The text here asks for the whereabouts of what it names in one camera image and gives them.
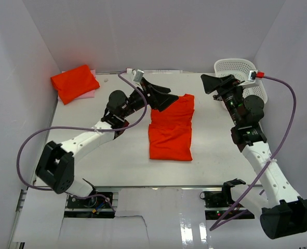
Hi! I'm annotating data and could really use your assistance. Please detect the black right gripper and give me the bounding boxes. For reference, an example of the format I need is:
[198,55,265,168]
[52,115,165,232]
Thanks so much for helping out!
[201,75,247,127]

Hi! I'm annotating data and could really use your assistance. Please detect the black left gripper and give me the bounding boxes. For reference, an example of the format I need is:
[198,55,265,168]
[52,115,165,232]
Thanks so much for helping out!
[121,78,178,119]

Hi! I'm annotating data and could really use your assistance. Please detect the orange t-shirt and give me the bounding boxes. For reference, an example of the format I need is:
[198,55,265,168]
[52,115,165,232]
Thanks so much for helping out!
[148,94,194,161]
[50,64,100,105]

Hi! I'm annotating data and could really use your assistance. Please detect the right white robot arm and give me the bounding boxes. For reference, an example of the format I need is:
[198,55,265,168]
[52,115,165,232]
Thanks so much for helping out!
[201,74,307,239]

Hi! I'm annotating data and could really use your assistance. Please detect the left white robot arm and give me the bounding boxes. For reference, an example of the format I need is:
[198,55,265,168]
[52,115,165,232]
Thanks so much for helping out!
[35,78,178,207]

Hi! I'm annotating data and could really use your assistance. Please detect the white perforated plastic basket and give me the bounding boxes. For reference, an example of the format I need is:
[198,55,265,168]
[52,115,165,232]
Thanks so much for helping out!
[213,58,268,104]

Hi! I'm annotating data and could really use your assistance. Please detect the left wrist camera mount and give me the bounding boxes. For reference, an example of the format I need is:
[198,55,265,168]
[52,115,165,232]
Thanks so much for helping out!
[126,68,144,85]

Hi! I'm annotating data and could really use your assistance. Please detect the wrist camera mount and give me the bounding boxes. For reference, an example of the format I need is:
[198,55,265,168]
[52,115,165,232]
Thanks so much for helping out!
[126,68,144,85]
[241,70,265,88]

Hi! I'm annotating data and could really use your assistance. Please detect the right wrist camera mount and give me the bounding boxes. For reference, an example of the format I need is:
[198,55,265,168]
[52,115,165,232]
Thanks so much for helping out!
[241,70,265,88]

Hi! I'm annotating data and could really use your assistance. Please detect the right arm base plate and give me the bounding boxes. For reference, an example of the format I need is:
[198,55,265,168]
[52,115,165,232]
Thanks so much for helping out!
[199,179,255,220]

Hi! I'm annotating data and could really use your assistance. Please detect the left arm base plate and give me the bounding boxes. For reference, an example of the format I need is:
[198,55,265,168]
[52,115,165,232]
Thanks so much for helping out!
[64,192,115,219]

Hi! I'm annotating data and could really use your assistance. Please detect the aluminium frame rail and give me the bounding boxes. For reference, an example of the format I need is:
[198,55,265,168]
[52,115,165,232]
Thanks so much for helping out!
[8,190,27,249]

